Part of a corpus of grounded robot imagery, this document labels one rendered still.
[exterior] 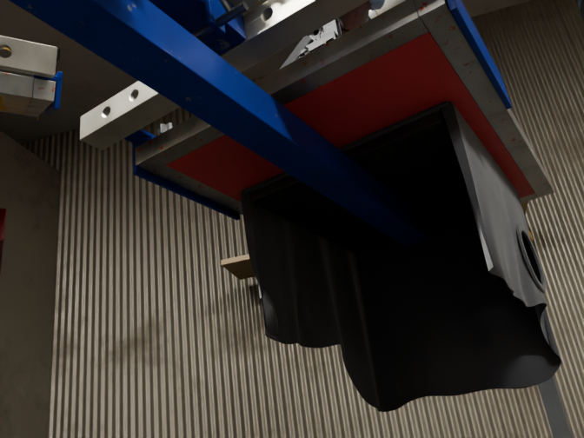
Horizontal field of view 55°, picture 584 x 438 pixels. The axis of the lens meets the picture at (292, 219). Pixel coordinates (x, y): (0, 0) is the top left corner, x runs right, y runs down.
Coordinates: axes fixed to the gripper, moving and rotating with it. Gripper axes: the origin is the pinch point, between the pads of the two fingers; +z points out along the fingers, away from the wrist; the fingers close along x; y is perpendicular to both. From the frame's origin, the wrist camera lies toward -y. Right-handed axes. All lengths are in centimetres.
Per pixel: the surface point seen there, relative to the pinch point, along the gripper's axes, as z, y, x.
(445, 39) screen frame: 5.7, 26.7, -11.4
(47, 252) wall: -104, -298, 146
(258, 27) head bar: 0.6, 5.2, -26.5
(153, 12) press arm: 10.5, 3.1, -45.1
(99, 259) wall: -95, -267, 166
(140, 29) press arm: 14.4, 3.1, -47.1
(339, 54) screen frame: 5.0, 13.2, -18.4
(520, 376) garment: 46, 12, 49
